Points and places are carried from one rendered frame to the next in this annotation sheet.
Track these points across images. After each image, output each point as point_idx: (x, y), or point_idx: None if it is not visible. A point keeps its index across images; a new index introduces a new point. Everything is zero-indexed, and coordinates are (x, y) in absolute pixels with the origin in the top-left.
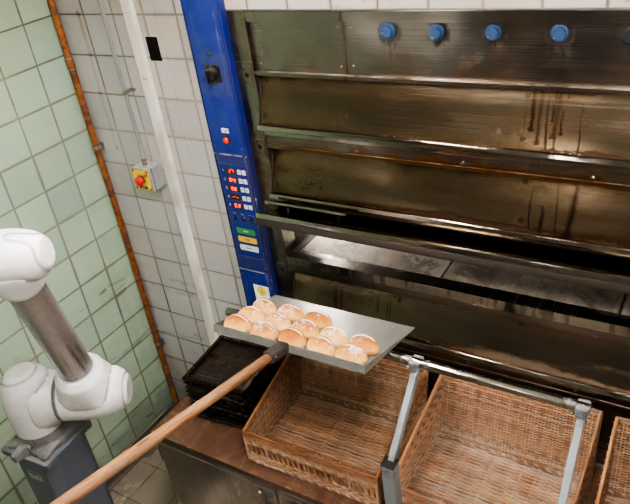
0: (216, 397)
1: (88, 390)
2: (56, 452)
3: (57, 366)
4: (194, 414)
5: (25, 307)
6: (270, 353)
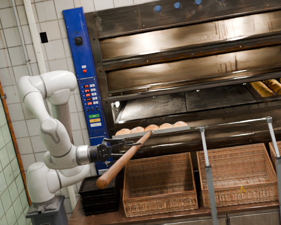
0: (148, 135)
1: None
2: (58, 206)
3: None
4: (147, 136)
5: (63, 108)
6: (150, 130)
